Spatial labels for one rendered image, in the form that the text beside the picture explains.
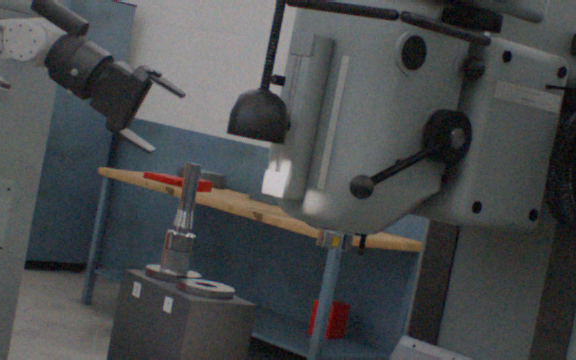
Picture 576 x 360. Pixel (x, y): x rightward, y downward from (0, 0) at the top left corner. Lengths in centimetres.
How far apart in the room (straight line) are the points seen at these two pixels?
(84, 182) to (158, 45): 113
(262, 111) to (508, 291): 61
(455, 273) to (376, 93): 53
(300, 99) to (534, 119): 36
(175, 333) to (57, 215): 715
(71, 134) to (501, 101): 737
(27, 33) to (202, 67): 663
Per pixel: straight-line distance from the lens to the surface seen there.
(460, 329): 199
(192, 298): 184
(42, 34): 202
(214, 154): 838
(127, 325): 199
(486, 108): 167
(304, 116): 156
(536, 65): 174
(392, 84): 156
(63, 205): 900
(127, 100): 200
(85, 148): 902
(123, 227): 910
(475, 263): 198
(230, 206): 696
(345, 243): 165
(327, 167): 156
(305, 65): 156
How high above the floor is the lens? 145
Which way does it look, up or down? 3 degrees down
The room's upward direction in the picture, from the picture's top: 11 degrees clockwise
